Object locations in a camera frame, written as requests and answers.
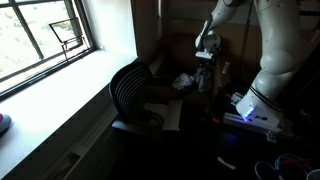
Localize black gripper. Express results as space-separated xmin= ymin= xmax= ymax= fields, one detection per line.
xmin=201 ymin=58 xmax=216 ymax=73

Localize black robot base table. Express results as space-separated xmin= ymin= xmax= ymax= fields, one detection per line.
xmin=186 ymin=86 xmax=320 ymax=180

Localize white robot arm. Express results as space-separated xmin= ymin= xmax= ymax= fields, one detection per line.
xmin=195 ymin=0 xmax=309 ymax=132

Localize white glue bottle red cap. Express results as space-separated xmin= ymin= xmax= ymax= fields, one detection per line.
xmin=222 ymin=61 xmax=231 ymax=74

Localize white printed cloth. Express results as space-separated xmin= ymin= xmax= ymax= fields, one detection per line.
xmin=172 ymin=73 xmax=194 ymax=90

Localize tan leather armchair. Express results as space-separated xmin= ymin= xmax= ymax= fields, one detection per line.
xmin=153 ymin=24 xmax=261 ymax=101

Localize black mesh office chair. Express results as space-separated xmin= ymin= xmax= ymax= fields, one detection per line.
xmin=109 ymin=62 xmax=170 ymax=136

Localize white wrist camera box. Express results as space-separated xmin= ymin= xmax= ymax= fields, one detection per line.
xmin=195 ymin=51 xmax=214 ymax=60

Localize blue and red cables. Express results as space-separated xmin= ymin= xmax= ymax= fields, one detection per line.
xmin=254 ymin=153 xmax=320 ymax=180

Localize window frame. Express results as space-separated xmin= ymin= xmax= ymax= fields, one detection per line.
xmin=0 ymin=0 xmax=95 ymax=100

